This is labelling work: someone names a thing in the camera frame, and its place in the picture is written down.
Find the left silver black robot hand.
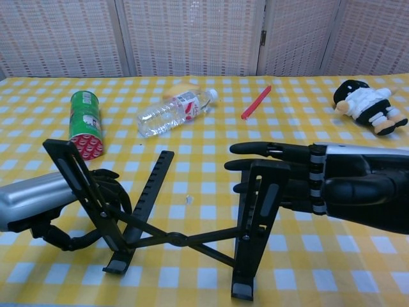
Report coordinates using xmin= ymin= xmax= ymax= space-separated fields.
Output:
xmin=0 ymin=168 xmax=134 ymax=252

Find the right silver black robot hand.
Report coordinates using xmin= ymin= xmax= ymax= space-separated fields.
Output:
xmin=224 ymin=141 xmax=409 ymax=236

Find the black folding stand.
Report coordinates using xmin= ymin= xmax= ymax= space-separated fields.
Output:
xmin=42 ymin=138 xmax=291 ymax=301

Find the yellow checkered tablecloth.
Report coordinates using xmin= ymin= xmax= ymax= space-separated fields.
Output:
xmin=0 ymin=74 xmax=409 ymax=307

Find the black and white plush doll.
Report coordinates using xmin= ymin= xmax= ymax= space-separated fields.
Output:
xmin=332 ymin=79 xmax=409 ymax=137

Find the green chips can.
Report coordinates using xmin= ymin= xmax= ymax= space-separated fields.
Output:
xmin=68 ymin=90 xmax=105 ymax=161

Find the red pen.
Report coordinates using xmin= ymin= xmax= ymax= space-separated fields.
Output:
xmin=241 ymin=84 xmax=272 ymax=122

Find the clear plastic water bottle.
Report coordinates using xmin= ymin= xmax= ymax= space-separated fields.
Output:
xmin=137 ymin=88 xmax=219 ymax=139

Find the yellow sponge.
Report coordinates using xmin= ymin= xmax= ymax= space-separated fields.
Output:
xmin=162 ymin=81 xmax=202 ymax=100

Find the woven folding screen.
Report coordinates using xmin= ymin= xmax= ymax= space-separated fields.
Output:
xmin=0 ymin=0 xmax=409 ymax=79

